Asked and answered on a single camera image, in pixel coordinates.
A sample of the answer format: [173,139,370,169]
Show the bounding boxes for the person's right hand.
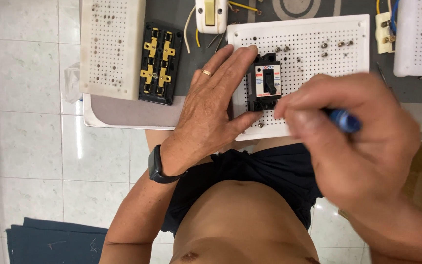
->
[273,73,421,218]

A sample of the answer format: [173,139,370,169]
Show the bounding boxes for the person's left hand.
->
[161,44,264,173]

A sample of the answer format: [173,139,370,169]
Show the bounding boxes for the blue handled screwdriver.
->
[324,108,362,133]

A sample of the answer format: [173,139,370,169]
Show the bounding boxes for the black circuit breaker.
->
[247,52,283,112]

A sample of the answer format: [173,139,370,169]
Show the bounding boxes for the group of silver screws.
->
[257,40,354,129]

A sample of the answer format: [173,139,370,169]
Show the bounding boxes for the black shorts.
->
[160,142,324,237]

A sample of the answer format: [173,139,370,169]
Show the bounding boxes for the white perforated mounting board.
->
[227,15,371,142]

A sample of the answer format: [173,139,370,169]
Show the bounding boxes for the thin metal rod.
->
[376,62,392,89]

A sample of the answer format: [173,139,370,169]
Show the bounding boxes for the cream terminal block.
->
[375,12,397,55]

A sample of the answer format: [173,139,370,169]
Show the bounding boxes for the gray work mat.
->
[90,0,422,127]

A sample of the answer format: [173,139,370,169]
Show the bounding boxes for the black fuse block brass contacts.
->
[139,22,183,106]

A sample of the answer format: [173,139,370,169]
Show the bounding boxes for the black smartwatch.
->
[148,144,188,184]

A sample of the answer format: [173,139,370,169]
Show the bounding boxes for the cream perforated mounting board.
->
[79,0,147,101]

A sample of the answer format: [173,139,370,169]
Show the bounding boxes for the clear plastic bag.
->
[63,62,84,104]

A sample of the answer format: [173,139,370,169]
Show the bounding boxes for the dark blue floor cloth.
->
[5,217,109,264]

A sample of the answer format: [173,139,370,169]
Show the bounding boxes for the yellow wire copper tip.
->
[228,1,262,15]

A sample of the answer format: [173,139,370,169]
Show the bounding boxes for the white switch cream toggle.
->
[195,0,229,34]

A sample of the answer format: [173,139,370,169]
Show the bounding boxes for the blue wire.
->
[391,0,401,34]

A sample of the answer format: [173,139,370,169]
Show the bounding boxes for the white perforated board with wires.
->
[393,0,422,80]

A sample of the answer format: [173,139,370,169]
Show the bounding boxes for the white wire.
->
[183,5,197,54]

